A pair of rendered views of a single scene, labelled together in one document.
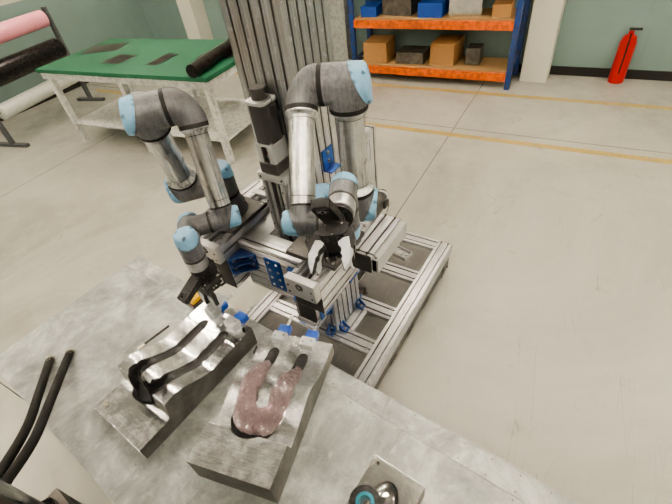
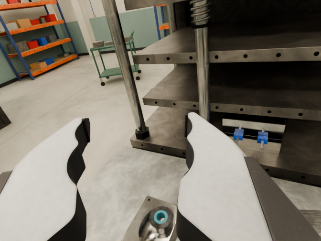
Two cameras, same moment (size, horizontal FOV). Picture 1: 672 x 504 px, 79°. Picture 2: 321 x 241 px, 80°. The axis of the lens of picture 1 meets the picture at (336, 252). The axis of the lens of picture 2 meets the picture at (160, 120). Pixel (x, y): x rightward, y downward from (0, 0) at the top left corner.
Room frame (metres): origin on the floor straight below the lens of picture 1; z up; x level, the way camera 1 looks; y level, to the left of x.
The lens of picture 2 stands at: (0.73, 0.02, 1.51)
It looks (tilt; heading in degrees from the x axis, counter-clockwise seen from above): 32 degrees down; 171
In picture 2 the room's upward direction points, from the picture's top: 11 degrees counter-clockwise
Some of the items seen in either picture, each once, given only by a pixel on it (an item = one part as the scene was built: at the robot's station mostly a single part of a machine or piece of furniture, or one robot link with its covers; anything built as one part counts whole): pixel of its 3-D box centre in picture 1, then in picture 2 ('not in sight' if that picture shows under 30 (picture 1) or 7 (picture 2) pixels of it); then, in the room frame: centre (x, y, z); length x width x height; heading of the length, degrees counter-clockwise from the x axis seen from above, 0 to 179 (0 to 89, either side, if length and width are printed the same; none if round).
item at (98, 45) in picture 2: not in sight; (117, 58); (-3.97, 0.08, 0.50); 0.98 x 0.55 x 1.01; 76
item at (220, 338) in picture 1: (177, 356); not in sight; (0.85, 0.59, 0.92); 0.35 x 0.16 x 0.09; 139
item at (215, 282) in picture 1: (206, 277); not in sight; (1.07, 0.47, 1.06); 0.09 x 0.08 x 0.12; 139
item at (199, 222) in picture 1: (193, 226); not in sight; (1.17, 0.48, 1.22); 0.11 x 0.11 x 0.08; 11
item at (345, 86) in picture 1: (351, 151); not in sight; (1.17, -0.10, 1.41); 0.15 x 0.12 x 0.55; 78
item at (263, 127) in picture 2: not in sight; (254, 111); (-0.11, 0.72, 0.87); 0.50 x 0.27 x 0.17; 139
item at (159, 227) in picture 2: (365, 503); (161, 219); (0.34, 0.02, 0.89); 0.08 x 0.08 x 0.04
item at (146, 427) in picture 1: (177, 366); not in sight; (0.85, 0.61, 0.87); 0.50 x 0.26 x 0.14; 139
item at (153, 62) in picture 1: (163, 91); not in sight; (4.88, 1.68, 0.51); 2.40 x 1.13 x 1.02; 60
